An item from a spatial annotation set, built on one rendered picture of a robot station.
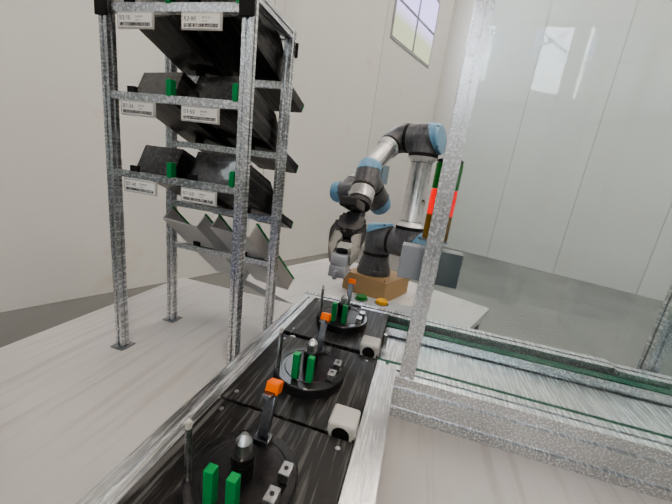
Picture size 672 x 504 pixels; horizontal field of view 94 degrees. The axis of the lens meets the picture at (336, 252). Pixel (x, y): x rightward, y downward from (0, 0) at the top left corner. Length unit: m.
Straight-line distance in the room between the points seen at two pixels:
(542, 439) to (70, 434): 0.88
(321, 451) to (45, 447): 0.47
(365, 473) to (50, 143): 3.15
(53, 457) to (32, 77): 2.88
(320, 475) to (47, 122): 3.14
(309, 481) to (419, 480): 0.25
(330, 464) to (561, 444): 0.48
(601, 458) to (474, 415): 0.23
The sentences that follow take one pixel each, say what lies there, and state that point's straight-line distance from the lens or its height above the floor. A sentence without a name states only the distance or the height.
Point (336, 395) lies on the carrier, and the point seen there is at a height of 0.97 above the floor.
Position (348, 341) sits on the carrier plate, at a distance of 0.80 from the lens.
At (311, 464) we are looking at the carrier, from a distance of 0.53.
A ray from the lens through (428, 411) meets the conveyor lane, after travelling 0.78.
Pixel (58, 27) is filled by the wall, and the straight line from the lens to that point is 3.43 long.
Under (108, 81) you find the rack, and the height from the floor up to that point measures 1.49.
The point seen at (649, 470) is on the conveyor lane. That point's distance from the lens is 0.91.
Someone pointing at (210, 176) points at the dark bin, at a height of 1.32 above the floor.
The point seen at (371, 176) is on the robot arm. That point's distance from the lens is 0.97.
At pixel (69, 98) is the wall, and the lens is 3.37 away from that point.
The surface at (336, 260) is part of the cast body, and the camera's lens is 0.82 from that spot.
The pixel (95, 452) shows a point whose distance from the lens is 0.75.
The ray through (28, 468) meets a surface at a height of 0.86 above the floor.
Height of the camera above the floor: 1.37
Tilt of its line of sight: 14 degrees down
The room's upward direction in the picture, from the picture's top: 7 degrees clockwise
